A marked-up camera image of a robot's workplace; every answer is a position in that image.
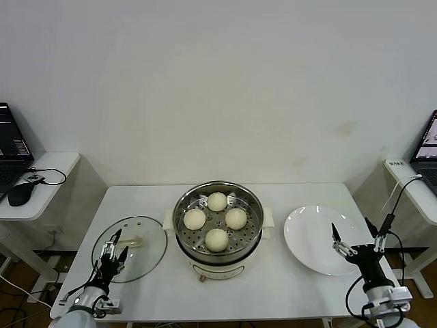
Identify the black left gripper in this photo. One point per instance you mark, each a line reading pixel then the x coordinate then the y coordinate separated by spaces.
pixel 107 270

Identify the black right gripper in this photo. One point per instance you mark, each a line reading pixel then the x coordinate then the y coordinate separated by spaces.
pixel 370 266

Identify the round glass pot lid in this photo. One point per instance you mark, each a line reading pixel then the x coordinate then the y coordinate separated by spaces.
pixel 147 246

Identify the white steamed baozi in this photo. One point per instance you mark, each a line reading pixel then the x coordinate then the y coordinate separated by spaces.
pixel 217 201
pixel 194 219
pixel 236 218
pixel 216 240

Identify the stainless steel steamer basket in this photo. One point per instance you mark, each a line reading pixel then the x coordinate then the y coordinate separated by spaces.
pixel 239 239

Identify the white round plate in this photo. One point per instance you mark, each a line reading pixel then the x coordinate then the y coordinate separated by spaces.
pixel 307 239

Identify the white side table with label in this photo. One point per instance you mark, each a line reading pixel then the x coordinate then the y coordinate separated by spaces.
pixel 414 201

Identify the white side table with mouse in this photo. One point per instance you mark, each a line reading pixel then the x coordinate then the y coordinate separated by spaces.
pixel 51 191

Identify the white printed table label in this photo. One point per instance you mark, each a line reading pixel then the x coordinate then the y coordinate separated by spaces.
pixel 396 163

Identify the cream electric cooker base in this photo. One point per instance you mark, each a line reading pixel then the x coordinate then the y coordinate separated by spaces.
pixel 222 268

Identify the small black usb hub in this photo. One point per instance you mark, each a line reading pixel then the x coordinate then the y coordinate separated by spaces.
pixel 33 177

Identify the black computer mouse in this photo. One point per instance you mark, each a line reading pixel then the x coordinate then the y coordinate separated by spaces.
pixel 20 194

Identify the black laptop with pink screen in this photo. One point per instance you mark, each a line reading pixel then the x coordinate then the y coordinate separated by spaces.
pixel 426 143

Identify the black laptop with dark screen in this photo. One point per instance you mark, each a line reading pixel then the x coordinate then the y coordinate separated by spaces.
pixel 10 136

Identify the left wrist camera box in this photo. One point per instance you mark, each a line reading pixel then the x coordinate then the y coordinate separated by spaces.
pixel 109 305

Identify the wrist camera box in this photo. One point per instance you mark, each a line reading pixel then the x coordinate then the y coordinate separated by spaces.
pixel 109 305
pixel 399 294

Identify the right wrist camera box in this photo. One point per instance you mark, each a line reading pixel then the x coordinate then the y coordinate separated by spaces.
pixel 399 294

